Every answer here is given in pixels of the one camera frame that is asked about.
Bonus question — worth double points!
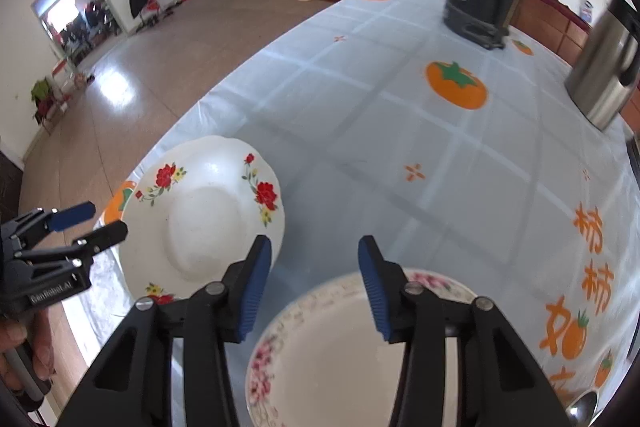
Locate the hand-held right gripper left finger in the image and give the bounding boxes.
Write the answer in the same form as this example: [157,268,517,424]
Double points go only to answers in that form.
[57,234,273,427]

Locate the white plate with red flowers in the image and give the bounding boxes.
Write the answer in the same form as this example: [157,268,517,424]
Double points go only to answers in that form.
[119,135,286,305]

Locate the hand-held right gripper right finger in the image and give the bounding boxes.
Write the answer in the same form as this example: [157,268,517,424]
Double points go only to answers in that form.
[357,235,573,427]

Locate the persimmon print tablecloth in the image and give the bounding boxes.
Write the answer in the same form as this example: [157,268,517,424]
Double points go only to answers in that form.
[77,0,640,427]

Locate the person's left hand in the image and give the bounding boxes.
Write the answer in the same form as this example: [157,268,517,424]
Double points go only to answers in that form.
[0,309,57,382]

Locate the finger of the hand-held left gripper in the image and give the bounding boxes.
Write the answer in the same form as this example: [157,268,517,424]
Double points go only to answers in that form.
[15,220,130,269]
[0,201,97,253]

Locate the steel thermos jug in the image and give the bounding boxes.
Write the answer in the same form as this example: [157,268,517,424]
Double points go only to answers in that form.
[564,0,640,132]

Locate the white plate with pink flowers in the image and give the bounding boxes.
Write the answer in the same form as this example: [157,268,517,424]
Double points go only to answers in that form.
[245,268,483,427]

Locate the metal spoon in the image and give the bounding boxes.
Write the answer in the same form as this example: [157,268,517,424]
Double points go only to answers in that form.
[565,389,599,427]

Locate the glass sliding door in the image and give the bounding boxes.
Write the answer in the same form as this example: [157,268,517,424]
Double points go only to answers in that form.
[31,0,126,68]

